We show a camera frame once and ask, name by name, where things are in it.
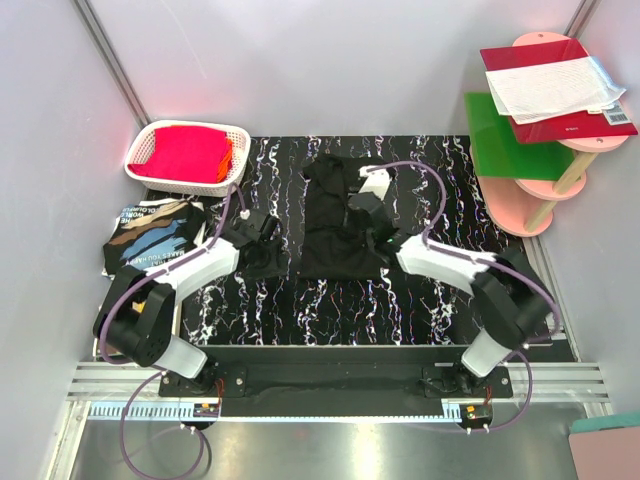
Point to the white plastic laundry basket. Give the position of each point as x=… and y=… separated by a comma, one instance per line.
x=144, y=144

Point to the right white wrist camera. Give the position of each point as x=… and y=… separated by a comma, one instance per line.
x=376, y=180

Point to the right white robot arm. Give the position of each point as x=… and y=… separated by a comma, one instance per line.
x=509, y=296

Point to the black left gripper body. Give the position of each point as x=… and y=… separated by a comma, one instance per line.
x=270, y=228

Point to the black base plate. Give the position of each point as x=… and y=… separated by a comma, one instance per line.
x=405, y=383

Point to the pink round tiered shelf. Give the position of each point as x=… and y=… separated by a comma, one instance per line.
x=525, y=207

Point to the pink folded t shirt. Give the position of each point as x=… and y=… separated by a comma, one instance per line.
x=184, y=153

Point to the green plastic sheet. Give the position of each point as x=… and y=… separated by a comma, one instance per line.
x=496, y=152

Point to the orange folded t shirt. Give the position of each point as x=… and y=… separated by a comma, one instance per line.
x=225, y=161

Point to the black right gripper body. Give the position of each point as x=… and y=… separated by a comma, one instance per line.
x=367, y=206

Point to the black printed t shirt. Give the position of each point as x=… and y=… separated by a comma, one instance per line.
x=152, y=233
x=333, y=247

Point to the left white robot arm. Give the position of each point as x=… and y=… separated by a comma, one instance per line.
x=136, y=317

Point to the red plastic sheet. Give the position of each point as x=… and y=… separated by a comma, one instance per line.
x=571, y=126

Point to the pink board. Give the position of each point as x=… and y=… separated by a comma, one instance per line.
x=606, y=454

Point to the white mesh bag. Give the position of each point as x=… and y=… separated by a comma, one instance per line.
x=540, y=92

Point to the aluminium rail frame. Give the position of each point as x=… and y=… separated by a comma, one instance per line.
x=118, y=427

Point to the folded black printed t shirt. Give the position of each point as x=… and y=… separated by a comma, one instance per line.
x=152, y=233

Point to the teal board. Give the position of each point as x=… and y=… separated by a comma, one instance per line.
x=603, y=423

